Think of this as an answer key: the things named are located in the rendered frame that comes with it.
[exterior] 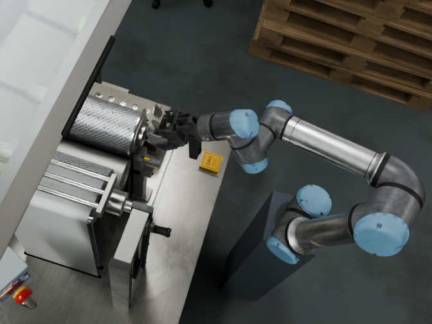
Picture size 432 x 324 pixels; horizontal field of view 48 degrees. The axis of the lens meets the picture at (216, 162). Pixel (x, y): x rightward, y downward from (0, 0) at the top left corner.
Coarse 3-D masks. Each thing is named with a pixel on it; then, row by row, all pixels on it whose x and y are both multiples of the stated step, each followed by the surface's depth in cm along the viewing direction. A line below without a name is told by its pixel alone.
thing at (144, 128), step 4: (144, 124) 140; (140, 128) 138; (144, 128) 139; (140, 132) 138; (144, 132) 139; (140, 136) 138; (144, 136) 141; (136, 140) 139; (140, 140) 138; (144, 140) 144; (136, 144) 140; (140, 144) 139
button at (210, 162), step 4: (204, 152) 180; (208, 152) 180; (204, 156) 179; (208, 156) 179; (212, 156) 179; (216, 156) 180; (220, 156) 180; (204, 160) 178; (208, 160) 178; (212, 160) 179; (216, 160) 179; (220, 160) 179; (200, 164) 177; (204, 164) 178; (208, 164) 178; (212, 164) 178; (216, 164) 178; (200, 168) 178; (204, 168) 177; (208, 168) 177; (212, 168) 177; (216, 168) 178; (212, 172) 178; (216, 172) 178
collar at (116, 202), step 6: (114, 192) 121; (120, 192) 121; (126, 192) 122; (114, 198) 120; (120, 198) 120; (126, 198) 123; (108, 204) 120; (114, 204) 120; (120, 204) 120; (108, 210) 120; (114, 210) 120; (120, 210) 120
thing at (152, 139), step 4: (148, 132) 137; (148, 136) 139; (152, 136) 138; (156, 136) 138; (160, 136) 137; (148, 140) 142; (152, 140) 140; (156, 140) 139; (160, 140) 139; (164, 140) 138; (152, 144) 141
